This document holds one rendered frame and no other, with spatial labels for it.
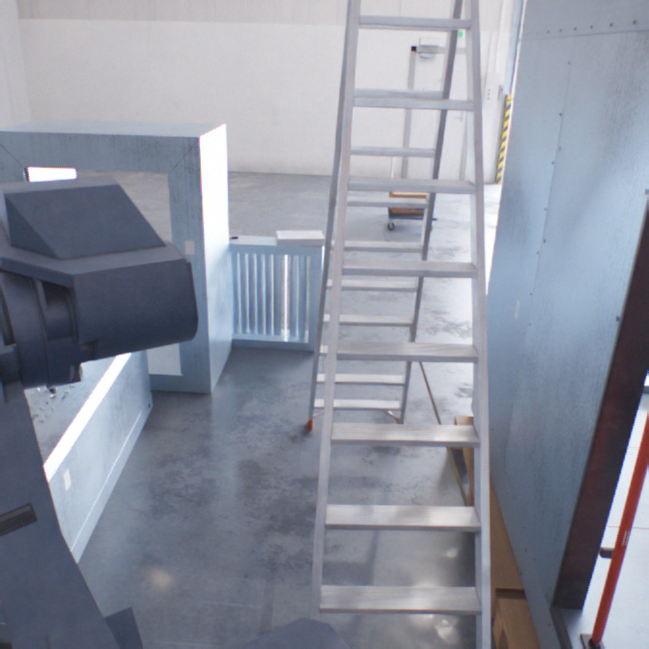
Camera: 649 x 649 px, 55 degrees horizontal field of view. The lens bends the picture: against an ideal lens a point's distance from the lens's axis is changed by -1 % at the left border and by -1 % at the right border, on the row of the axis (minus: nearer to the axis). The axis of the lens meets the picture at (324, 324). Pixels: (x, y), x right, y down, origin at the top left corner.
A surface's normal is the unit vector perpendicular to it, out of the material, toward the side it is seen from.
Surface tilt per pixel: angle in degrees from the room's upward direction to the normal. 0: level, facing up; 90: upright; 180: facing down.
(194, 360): 90
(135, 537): 0
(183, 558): 0
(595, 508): 90
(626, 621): 0
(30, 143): 90
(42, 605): 40
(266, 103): 90
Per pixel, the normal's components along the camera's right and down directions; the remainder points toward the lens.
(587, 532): -0.06, 0.40
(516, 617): 0.03, -0.92
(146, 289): 0.53, 0.15
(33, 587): 0.37, -0.48
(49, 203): 0.45, -0.24
